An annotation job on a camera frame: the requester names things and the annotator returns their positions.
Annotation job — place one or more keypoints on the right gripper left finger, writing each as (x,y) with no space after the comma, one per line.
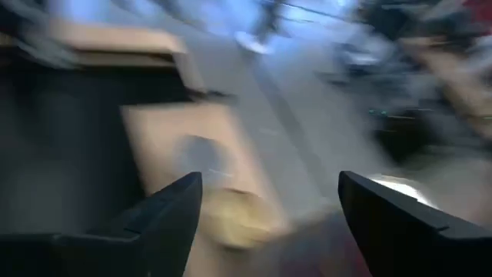
(161,238)

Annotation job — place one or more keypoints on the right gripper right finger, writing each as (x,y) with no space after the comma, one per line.
(403,246)

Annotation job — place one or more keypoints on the wooden shelf with black legs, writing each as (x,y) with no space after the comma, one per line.
(161,127)

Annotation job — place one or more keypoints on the black table mat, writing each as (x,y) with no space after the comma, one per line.
(57,154)

